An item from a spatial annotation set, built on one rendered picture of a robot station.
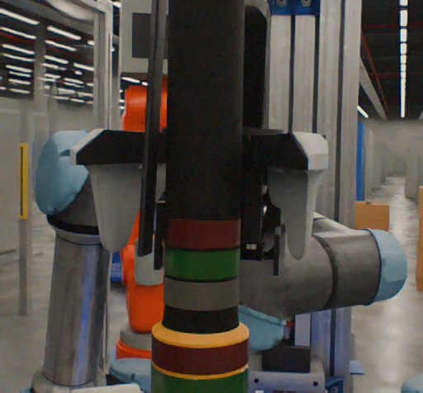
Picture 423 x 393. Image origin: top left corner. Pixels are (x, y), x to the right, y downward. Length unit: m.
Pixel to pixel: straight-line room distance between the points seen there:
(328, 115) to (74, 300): 0.57
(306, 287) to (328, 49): 0.69
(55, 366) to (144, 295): 3.25
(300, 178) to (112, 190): 0.09
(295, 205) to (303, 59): 0.89
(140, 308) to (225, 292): 3.98
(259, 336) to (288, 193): 0.26
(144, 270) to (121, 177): 3.83
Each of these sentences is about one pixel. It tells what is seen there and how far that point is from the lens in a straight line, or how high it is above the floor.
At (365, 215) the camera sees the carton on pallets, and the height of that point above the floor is 0.69.
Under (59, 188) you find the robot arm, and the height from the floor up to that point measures 1.59.
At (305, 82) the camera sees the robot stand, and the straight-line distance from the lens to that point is 1.17.
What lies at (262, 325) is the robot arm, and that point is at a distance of 0.53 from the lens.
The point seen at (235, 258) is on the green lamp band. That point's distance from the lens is 0.26.
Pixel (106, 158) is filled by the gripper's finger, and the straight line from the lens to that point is 0.27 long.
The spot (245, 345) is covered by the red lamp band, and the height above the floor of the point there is 1.56.
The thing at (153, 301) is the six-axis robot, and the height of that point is 0.61.
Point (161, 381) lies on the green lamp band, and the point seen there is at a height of 1.55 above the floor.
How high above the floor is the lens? 1.64
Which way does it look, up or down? 3 degrees down
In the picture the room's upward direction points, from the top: 1 degrees clockwise
